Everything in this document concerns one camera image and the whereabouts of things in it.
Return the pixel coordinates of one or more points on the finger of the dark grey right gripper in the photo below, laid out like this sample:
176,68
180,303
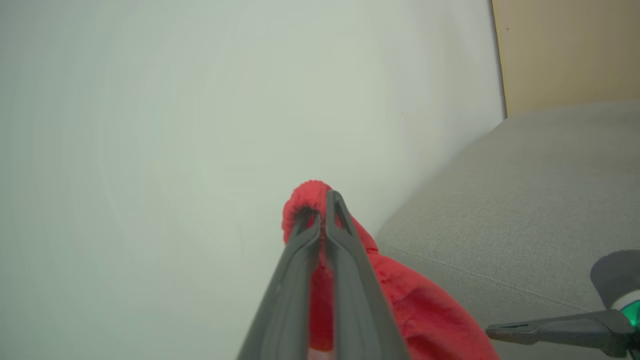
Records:
560,330

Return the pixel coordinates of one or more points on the beige wooden panel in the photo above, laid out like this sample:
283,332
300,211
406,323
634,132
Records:
570,50

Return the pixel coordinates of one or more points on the grey fabric sofa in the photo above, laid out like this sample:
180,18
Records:
525,200

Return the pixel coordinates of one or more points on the red jersey with white trim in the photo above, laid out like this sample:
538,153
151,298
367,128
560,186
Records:
430,310

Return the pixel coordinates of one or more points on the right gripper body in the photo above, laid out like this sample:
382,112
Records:
620,280

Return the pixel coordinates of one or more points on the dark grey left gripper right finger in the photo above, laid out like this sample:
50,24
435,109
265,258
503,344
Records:
360,320

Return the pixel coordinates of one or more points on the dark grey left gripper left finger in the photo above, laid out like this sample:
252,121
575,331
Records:
285,310

